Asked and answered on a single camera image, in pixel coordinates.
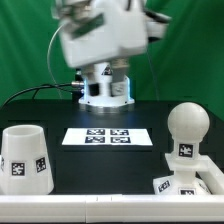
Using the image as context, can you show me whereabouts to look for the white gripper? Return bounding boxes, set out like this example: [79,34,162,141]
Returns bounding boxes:
[60,8,147,97]

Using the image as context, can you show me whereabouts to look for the white lamp bulb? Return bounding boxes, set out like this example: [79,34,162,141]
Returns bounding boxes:
[168,102,210,161]

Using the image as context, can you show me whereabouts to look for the white conical lamp shade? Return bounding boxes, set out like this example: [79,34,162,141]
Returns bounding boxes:
[0,125,54,195]

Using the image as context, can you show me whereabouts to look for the white lamp base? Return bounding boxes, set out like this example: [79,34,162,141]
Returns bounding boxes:
[153,153,210,195]

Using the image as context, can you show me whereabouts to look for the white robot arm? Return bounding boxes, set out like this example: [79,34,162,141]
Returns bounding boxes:
[54,0,171,113]

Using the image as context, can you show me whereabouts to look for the white marker sheet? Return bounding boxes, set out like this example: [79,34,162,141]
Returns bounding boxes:
[62,128,153,146]

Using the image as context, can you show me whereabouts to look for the white L-shaped table fence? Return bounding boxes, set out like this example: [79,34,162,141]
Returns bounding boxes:
[0,152,224,224]

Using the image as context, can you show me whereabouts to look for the black cable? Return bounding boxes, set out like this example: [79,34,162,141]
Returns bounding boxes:
[1,82,85,108]

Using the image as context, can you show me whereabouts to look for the grey camera cable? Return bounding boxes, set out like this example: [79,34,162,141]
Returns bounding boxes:
[46,23,80,99]

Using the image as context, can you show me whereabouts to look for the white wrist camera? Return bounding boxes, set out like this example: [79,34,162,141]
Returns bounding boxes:
[144,9,171,43]

